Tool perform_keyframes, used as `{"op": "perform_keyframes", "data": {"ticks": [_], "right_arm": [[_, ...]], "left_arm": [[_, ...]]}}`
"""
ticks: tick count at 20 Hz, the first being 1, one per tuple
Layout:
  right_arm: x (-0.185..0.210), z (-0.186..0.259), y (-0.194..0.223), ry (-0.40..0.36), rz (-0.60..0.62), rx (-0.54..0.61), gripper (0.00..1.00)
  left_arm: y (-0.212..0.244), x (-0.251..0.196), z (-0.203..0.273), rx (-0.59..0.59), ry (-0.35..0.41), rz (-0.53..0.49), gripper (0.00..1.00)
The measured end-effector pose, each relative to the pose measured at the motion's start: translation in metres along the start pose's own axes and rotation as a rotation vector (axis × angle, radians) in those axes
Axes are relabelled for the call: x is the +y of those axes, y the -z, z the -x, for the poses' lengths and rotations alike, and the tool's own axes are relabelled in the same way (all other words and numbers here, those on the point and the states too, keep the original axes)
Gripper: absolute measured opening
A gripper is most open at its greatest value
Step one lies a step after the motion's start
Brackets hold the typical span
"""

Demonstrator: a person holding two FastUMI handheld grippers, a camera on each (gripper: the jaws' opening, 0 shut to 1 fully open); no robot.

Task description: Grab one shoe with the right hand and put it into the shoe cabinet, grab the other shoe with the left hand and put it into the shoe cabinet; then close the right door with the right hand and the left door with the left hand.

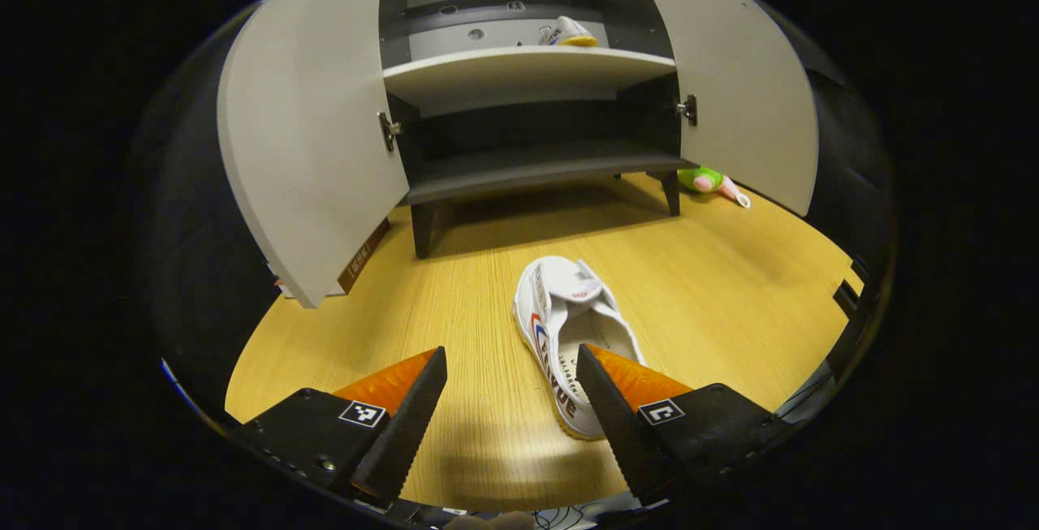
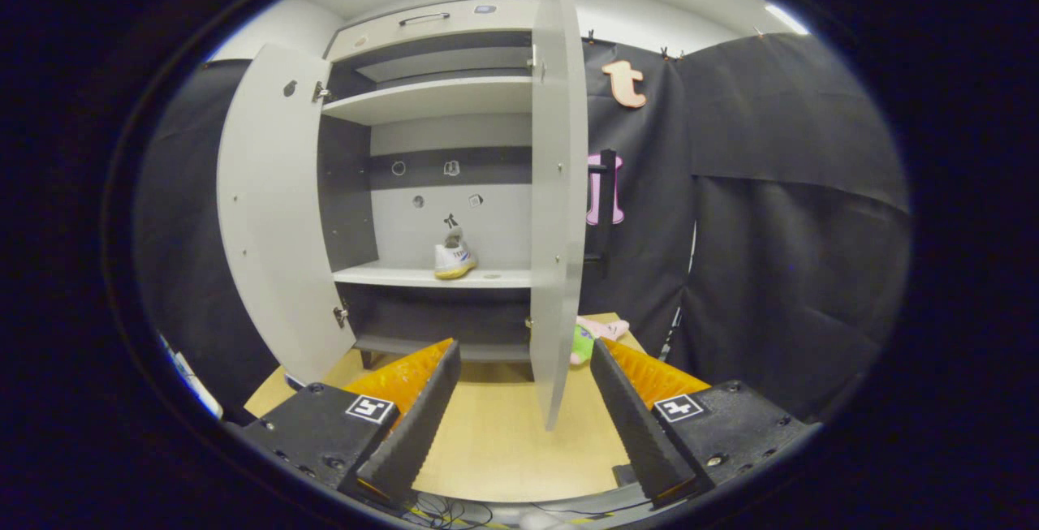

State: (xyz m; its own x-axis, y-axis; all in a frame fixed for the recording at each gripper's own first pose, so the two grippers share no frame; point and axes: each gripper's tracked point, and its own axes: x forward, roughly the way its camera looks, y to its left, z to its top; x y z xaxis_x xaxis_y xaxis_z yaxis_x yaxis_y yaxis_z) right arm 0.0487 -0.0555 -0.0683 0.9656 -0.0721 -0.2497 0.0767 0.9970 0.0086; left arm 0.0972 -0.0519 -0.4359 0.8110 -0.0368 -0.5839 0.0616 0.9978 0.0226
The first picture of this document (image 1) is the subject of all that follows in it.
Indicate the white shoe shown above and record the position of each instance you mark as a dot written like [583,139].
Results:
[568,31]
[560,303]

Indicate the green pink plush toy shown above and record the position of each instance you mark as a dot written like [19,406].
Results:
[702,181]

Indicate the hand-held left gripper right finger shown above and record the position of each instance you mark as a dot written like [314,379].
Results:
[617,424]

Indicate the grey shoe cabinet door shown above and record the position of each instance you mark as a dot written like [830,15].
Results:
[747,92]
[308,132]

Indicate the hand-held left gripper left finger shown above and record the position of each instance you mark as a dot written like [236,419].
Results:
[406,428]

